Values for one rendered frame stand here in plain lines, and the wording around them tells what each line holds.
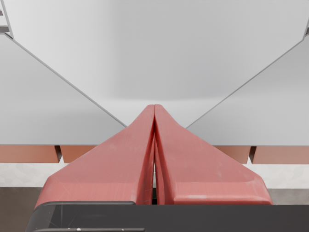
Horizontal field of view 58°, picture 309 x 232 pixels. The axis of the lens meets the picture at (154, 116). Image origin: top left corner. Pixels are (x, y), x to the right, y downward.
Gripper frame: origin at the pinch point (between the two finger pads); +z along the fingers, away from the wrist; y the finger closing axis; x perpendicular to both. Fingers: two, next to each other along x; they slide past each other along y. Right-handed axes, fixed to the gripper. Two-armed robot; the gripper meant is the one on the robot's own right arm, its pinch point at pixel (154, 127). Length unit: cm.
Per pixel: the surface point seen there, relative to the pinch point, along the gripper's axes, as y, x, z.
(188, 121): -2.5, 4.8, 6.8
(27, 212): 74, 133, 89
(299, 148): -13.3, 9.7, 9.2
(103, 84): 3.5, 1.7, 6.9
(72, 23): 4.9, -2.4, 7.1
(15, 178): 24.4, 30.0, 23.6
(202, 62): -3.1, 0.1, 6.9
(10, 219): 86, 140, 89
